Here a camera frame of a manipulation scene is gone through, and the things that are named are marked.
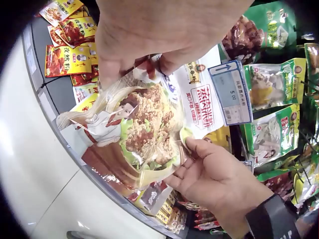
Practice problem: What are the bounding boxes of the person's right hand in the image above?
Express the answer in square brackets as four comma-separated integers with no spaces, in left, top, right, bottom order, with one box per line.
[164,138,274,235]

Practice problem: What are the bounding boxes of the person's left hand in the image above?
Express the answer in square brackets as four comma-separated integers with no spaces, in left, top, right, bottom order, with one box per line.
[95,0,255,88]

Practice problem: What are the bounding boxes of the person's right thumb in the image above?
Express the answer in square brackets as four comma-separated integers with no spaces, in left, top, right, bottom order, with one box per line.
[185,138,213,162]

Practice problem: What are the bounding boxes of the person's right fingers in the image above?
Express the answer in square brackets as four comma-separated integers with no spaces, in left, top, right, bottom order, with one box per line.
[164,158,198,191]

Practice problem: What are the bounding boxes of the person's left fingers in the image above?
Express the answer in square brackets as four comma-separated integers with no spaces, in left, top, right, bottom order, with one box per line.
[158,53,175,75]

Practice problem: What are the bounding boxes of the person's left thumb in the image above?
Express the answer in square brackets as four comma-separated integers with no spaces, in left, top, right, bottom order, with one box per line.
[99,54,135,88]

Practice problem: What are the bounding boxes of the fried chicken print packet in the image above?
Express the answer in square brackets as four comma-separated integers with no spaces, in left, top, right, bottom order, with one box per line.
[56,74,193,197]

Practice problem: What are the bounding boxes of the black wrist band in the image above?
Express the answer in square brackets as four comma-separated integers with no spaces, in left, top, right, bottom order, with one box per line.
[245,194,307,239]

